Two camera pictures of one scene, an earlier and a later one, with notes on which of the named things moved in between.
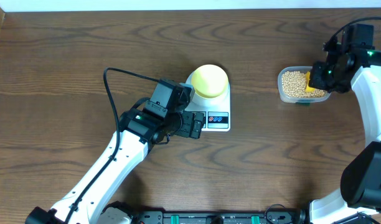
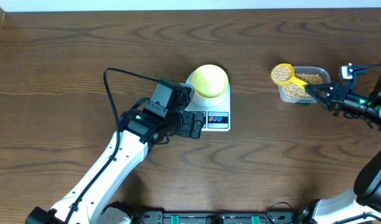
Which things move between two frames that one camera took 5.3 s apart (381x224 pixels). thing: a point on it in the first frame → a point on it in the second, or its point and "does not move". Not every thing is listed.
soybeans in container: [294, 84] does not move
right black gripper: [315, 81] → [329, 102]
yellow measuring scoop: [308, 89] → [283, 74]
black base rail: [218, 217] does not move
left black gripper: [197, 123] does not move
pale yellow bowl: [209, 81] does not move
